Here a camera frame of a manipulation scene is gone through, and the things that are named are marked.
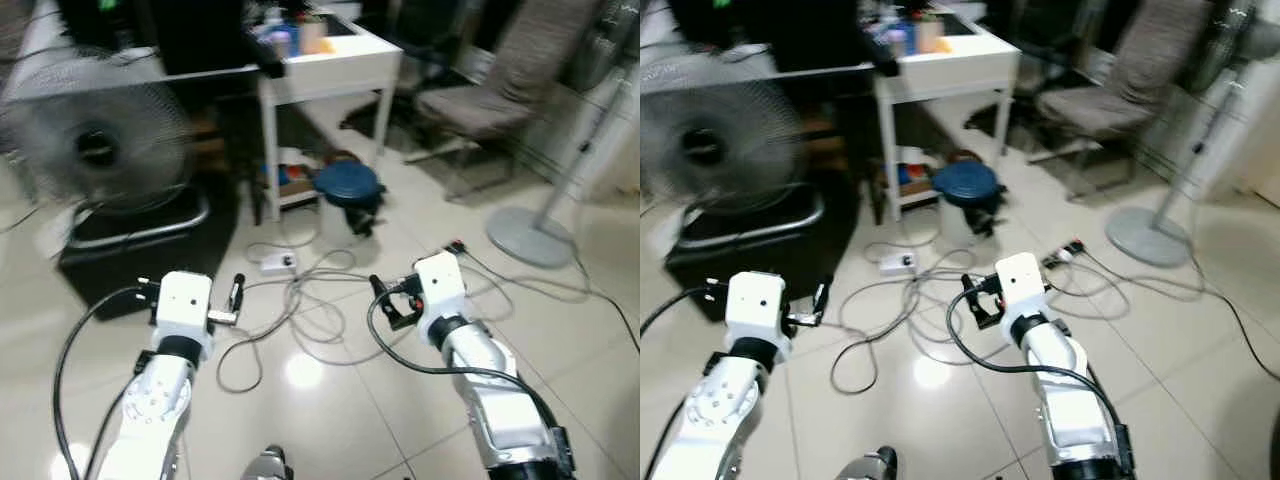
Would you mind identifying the grey pedestal fan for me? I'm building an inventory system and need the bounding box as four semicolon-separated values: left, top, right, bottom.
1105;0;1280;270
486;0;641;270

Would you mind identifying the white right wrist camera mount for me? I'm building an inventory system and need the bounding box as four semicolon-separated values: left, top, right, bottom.
412;251;470;327
994;252;1050;323

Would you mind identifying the box of small items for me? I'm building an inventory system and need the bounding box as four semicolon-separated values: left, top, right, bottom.
268;148;323;206
888;146;941;204

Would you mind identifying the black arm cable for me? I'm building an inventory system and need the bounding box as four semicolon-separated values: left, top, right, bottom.
365;290;563;453
640;286;728;341
52;285;153;480
944;290;1127;443

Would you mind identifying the blue bottle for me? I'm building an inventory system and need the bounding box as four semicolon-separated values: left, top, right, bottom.
264;10;297;59
882;10;913;59

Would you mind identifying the black low box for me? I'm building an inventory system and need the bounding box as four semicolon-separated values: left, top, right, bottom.
664;185;863;323
57;185;243;323

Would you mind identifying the grey striped chair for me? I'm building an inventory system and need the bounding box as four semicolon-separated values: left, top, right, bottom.
1033;0;1217;198
413;0;604;201

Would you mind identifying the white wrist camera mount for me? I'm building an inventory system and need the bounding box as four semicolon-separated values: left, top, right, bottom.
724;270;792;347
412;251;470;327
994;252;1050;323
154;270;214;343

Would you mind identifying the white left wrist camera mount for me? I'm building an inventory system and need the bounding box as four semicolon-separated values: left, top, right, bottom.
724;270;792;347
154;270;214;343

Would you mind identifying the silver robot foot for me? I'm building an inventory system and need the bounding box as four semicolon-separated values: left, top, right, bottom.
834;446;899;480
240;446;297;480

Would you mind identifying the grey floor fan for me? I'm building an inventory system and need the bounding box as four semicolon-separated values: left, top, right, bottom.
640;62;827;251
3;48;213;251

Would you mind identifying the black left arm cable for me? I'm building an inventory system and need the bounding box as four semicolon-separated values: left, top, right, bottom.
52;285;153;480
640;286;728;341

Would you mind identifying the grey floor cable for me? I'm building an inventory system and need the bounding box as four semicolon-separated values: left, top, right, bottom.
828;238;1001;397
214;238;403;396

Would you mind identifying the white square table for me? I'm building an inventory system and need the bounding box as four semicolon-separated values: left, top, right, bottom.
254;8;405;223
873;8;1022;223

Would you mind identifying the grey desk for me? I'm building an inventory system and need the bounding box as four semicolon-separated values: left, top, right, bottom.
640;0;881;101
0;0;263;104

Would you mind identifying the black floor cable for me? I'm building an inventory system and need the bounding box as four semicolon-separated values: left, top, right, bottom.
458;245;641;353
1075;245;1280;357

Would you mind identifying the white bin with blue lid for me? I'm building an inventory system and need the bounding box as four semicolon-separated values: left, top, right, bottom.
312;160;387;248
931;160;1005;248

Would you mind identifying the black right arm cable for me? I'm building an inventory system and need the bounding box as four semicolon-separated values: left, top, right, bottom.
365;290;563;453
944;290;1127;443

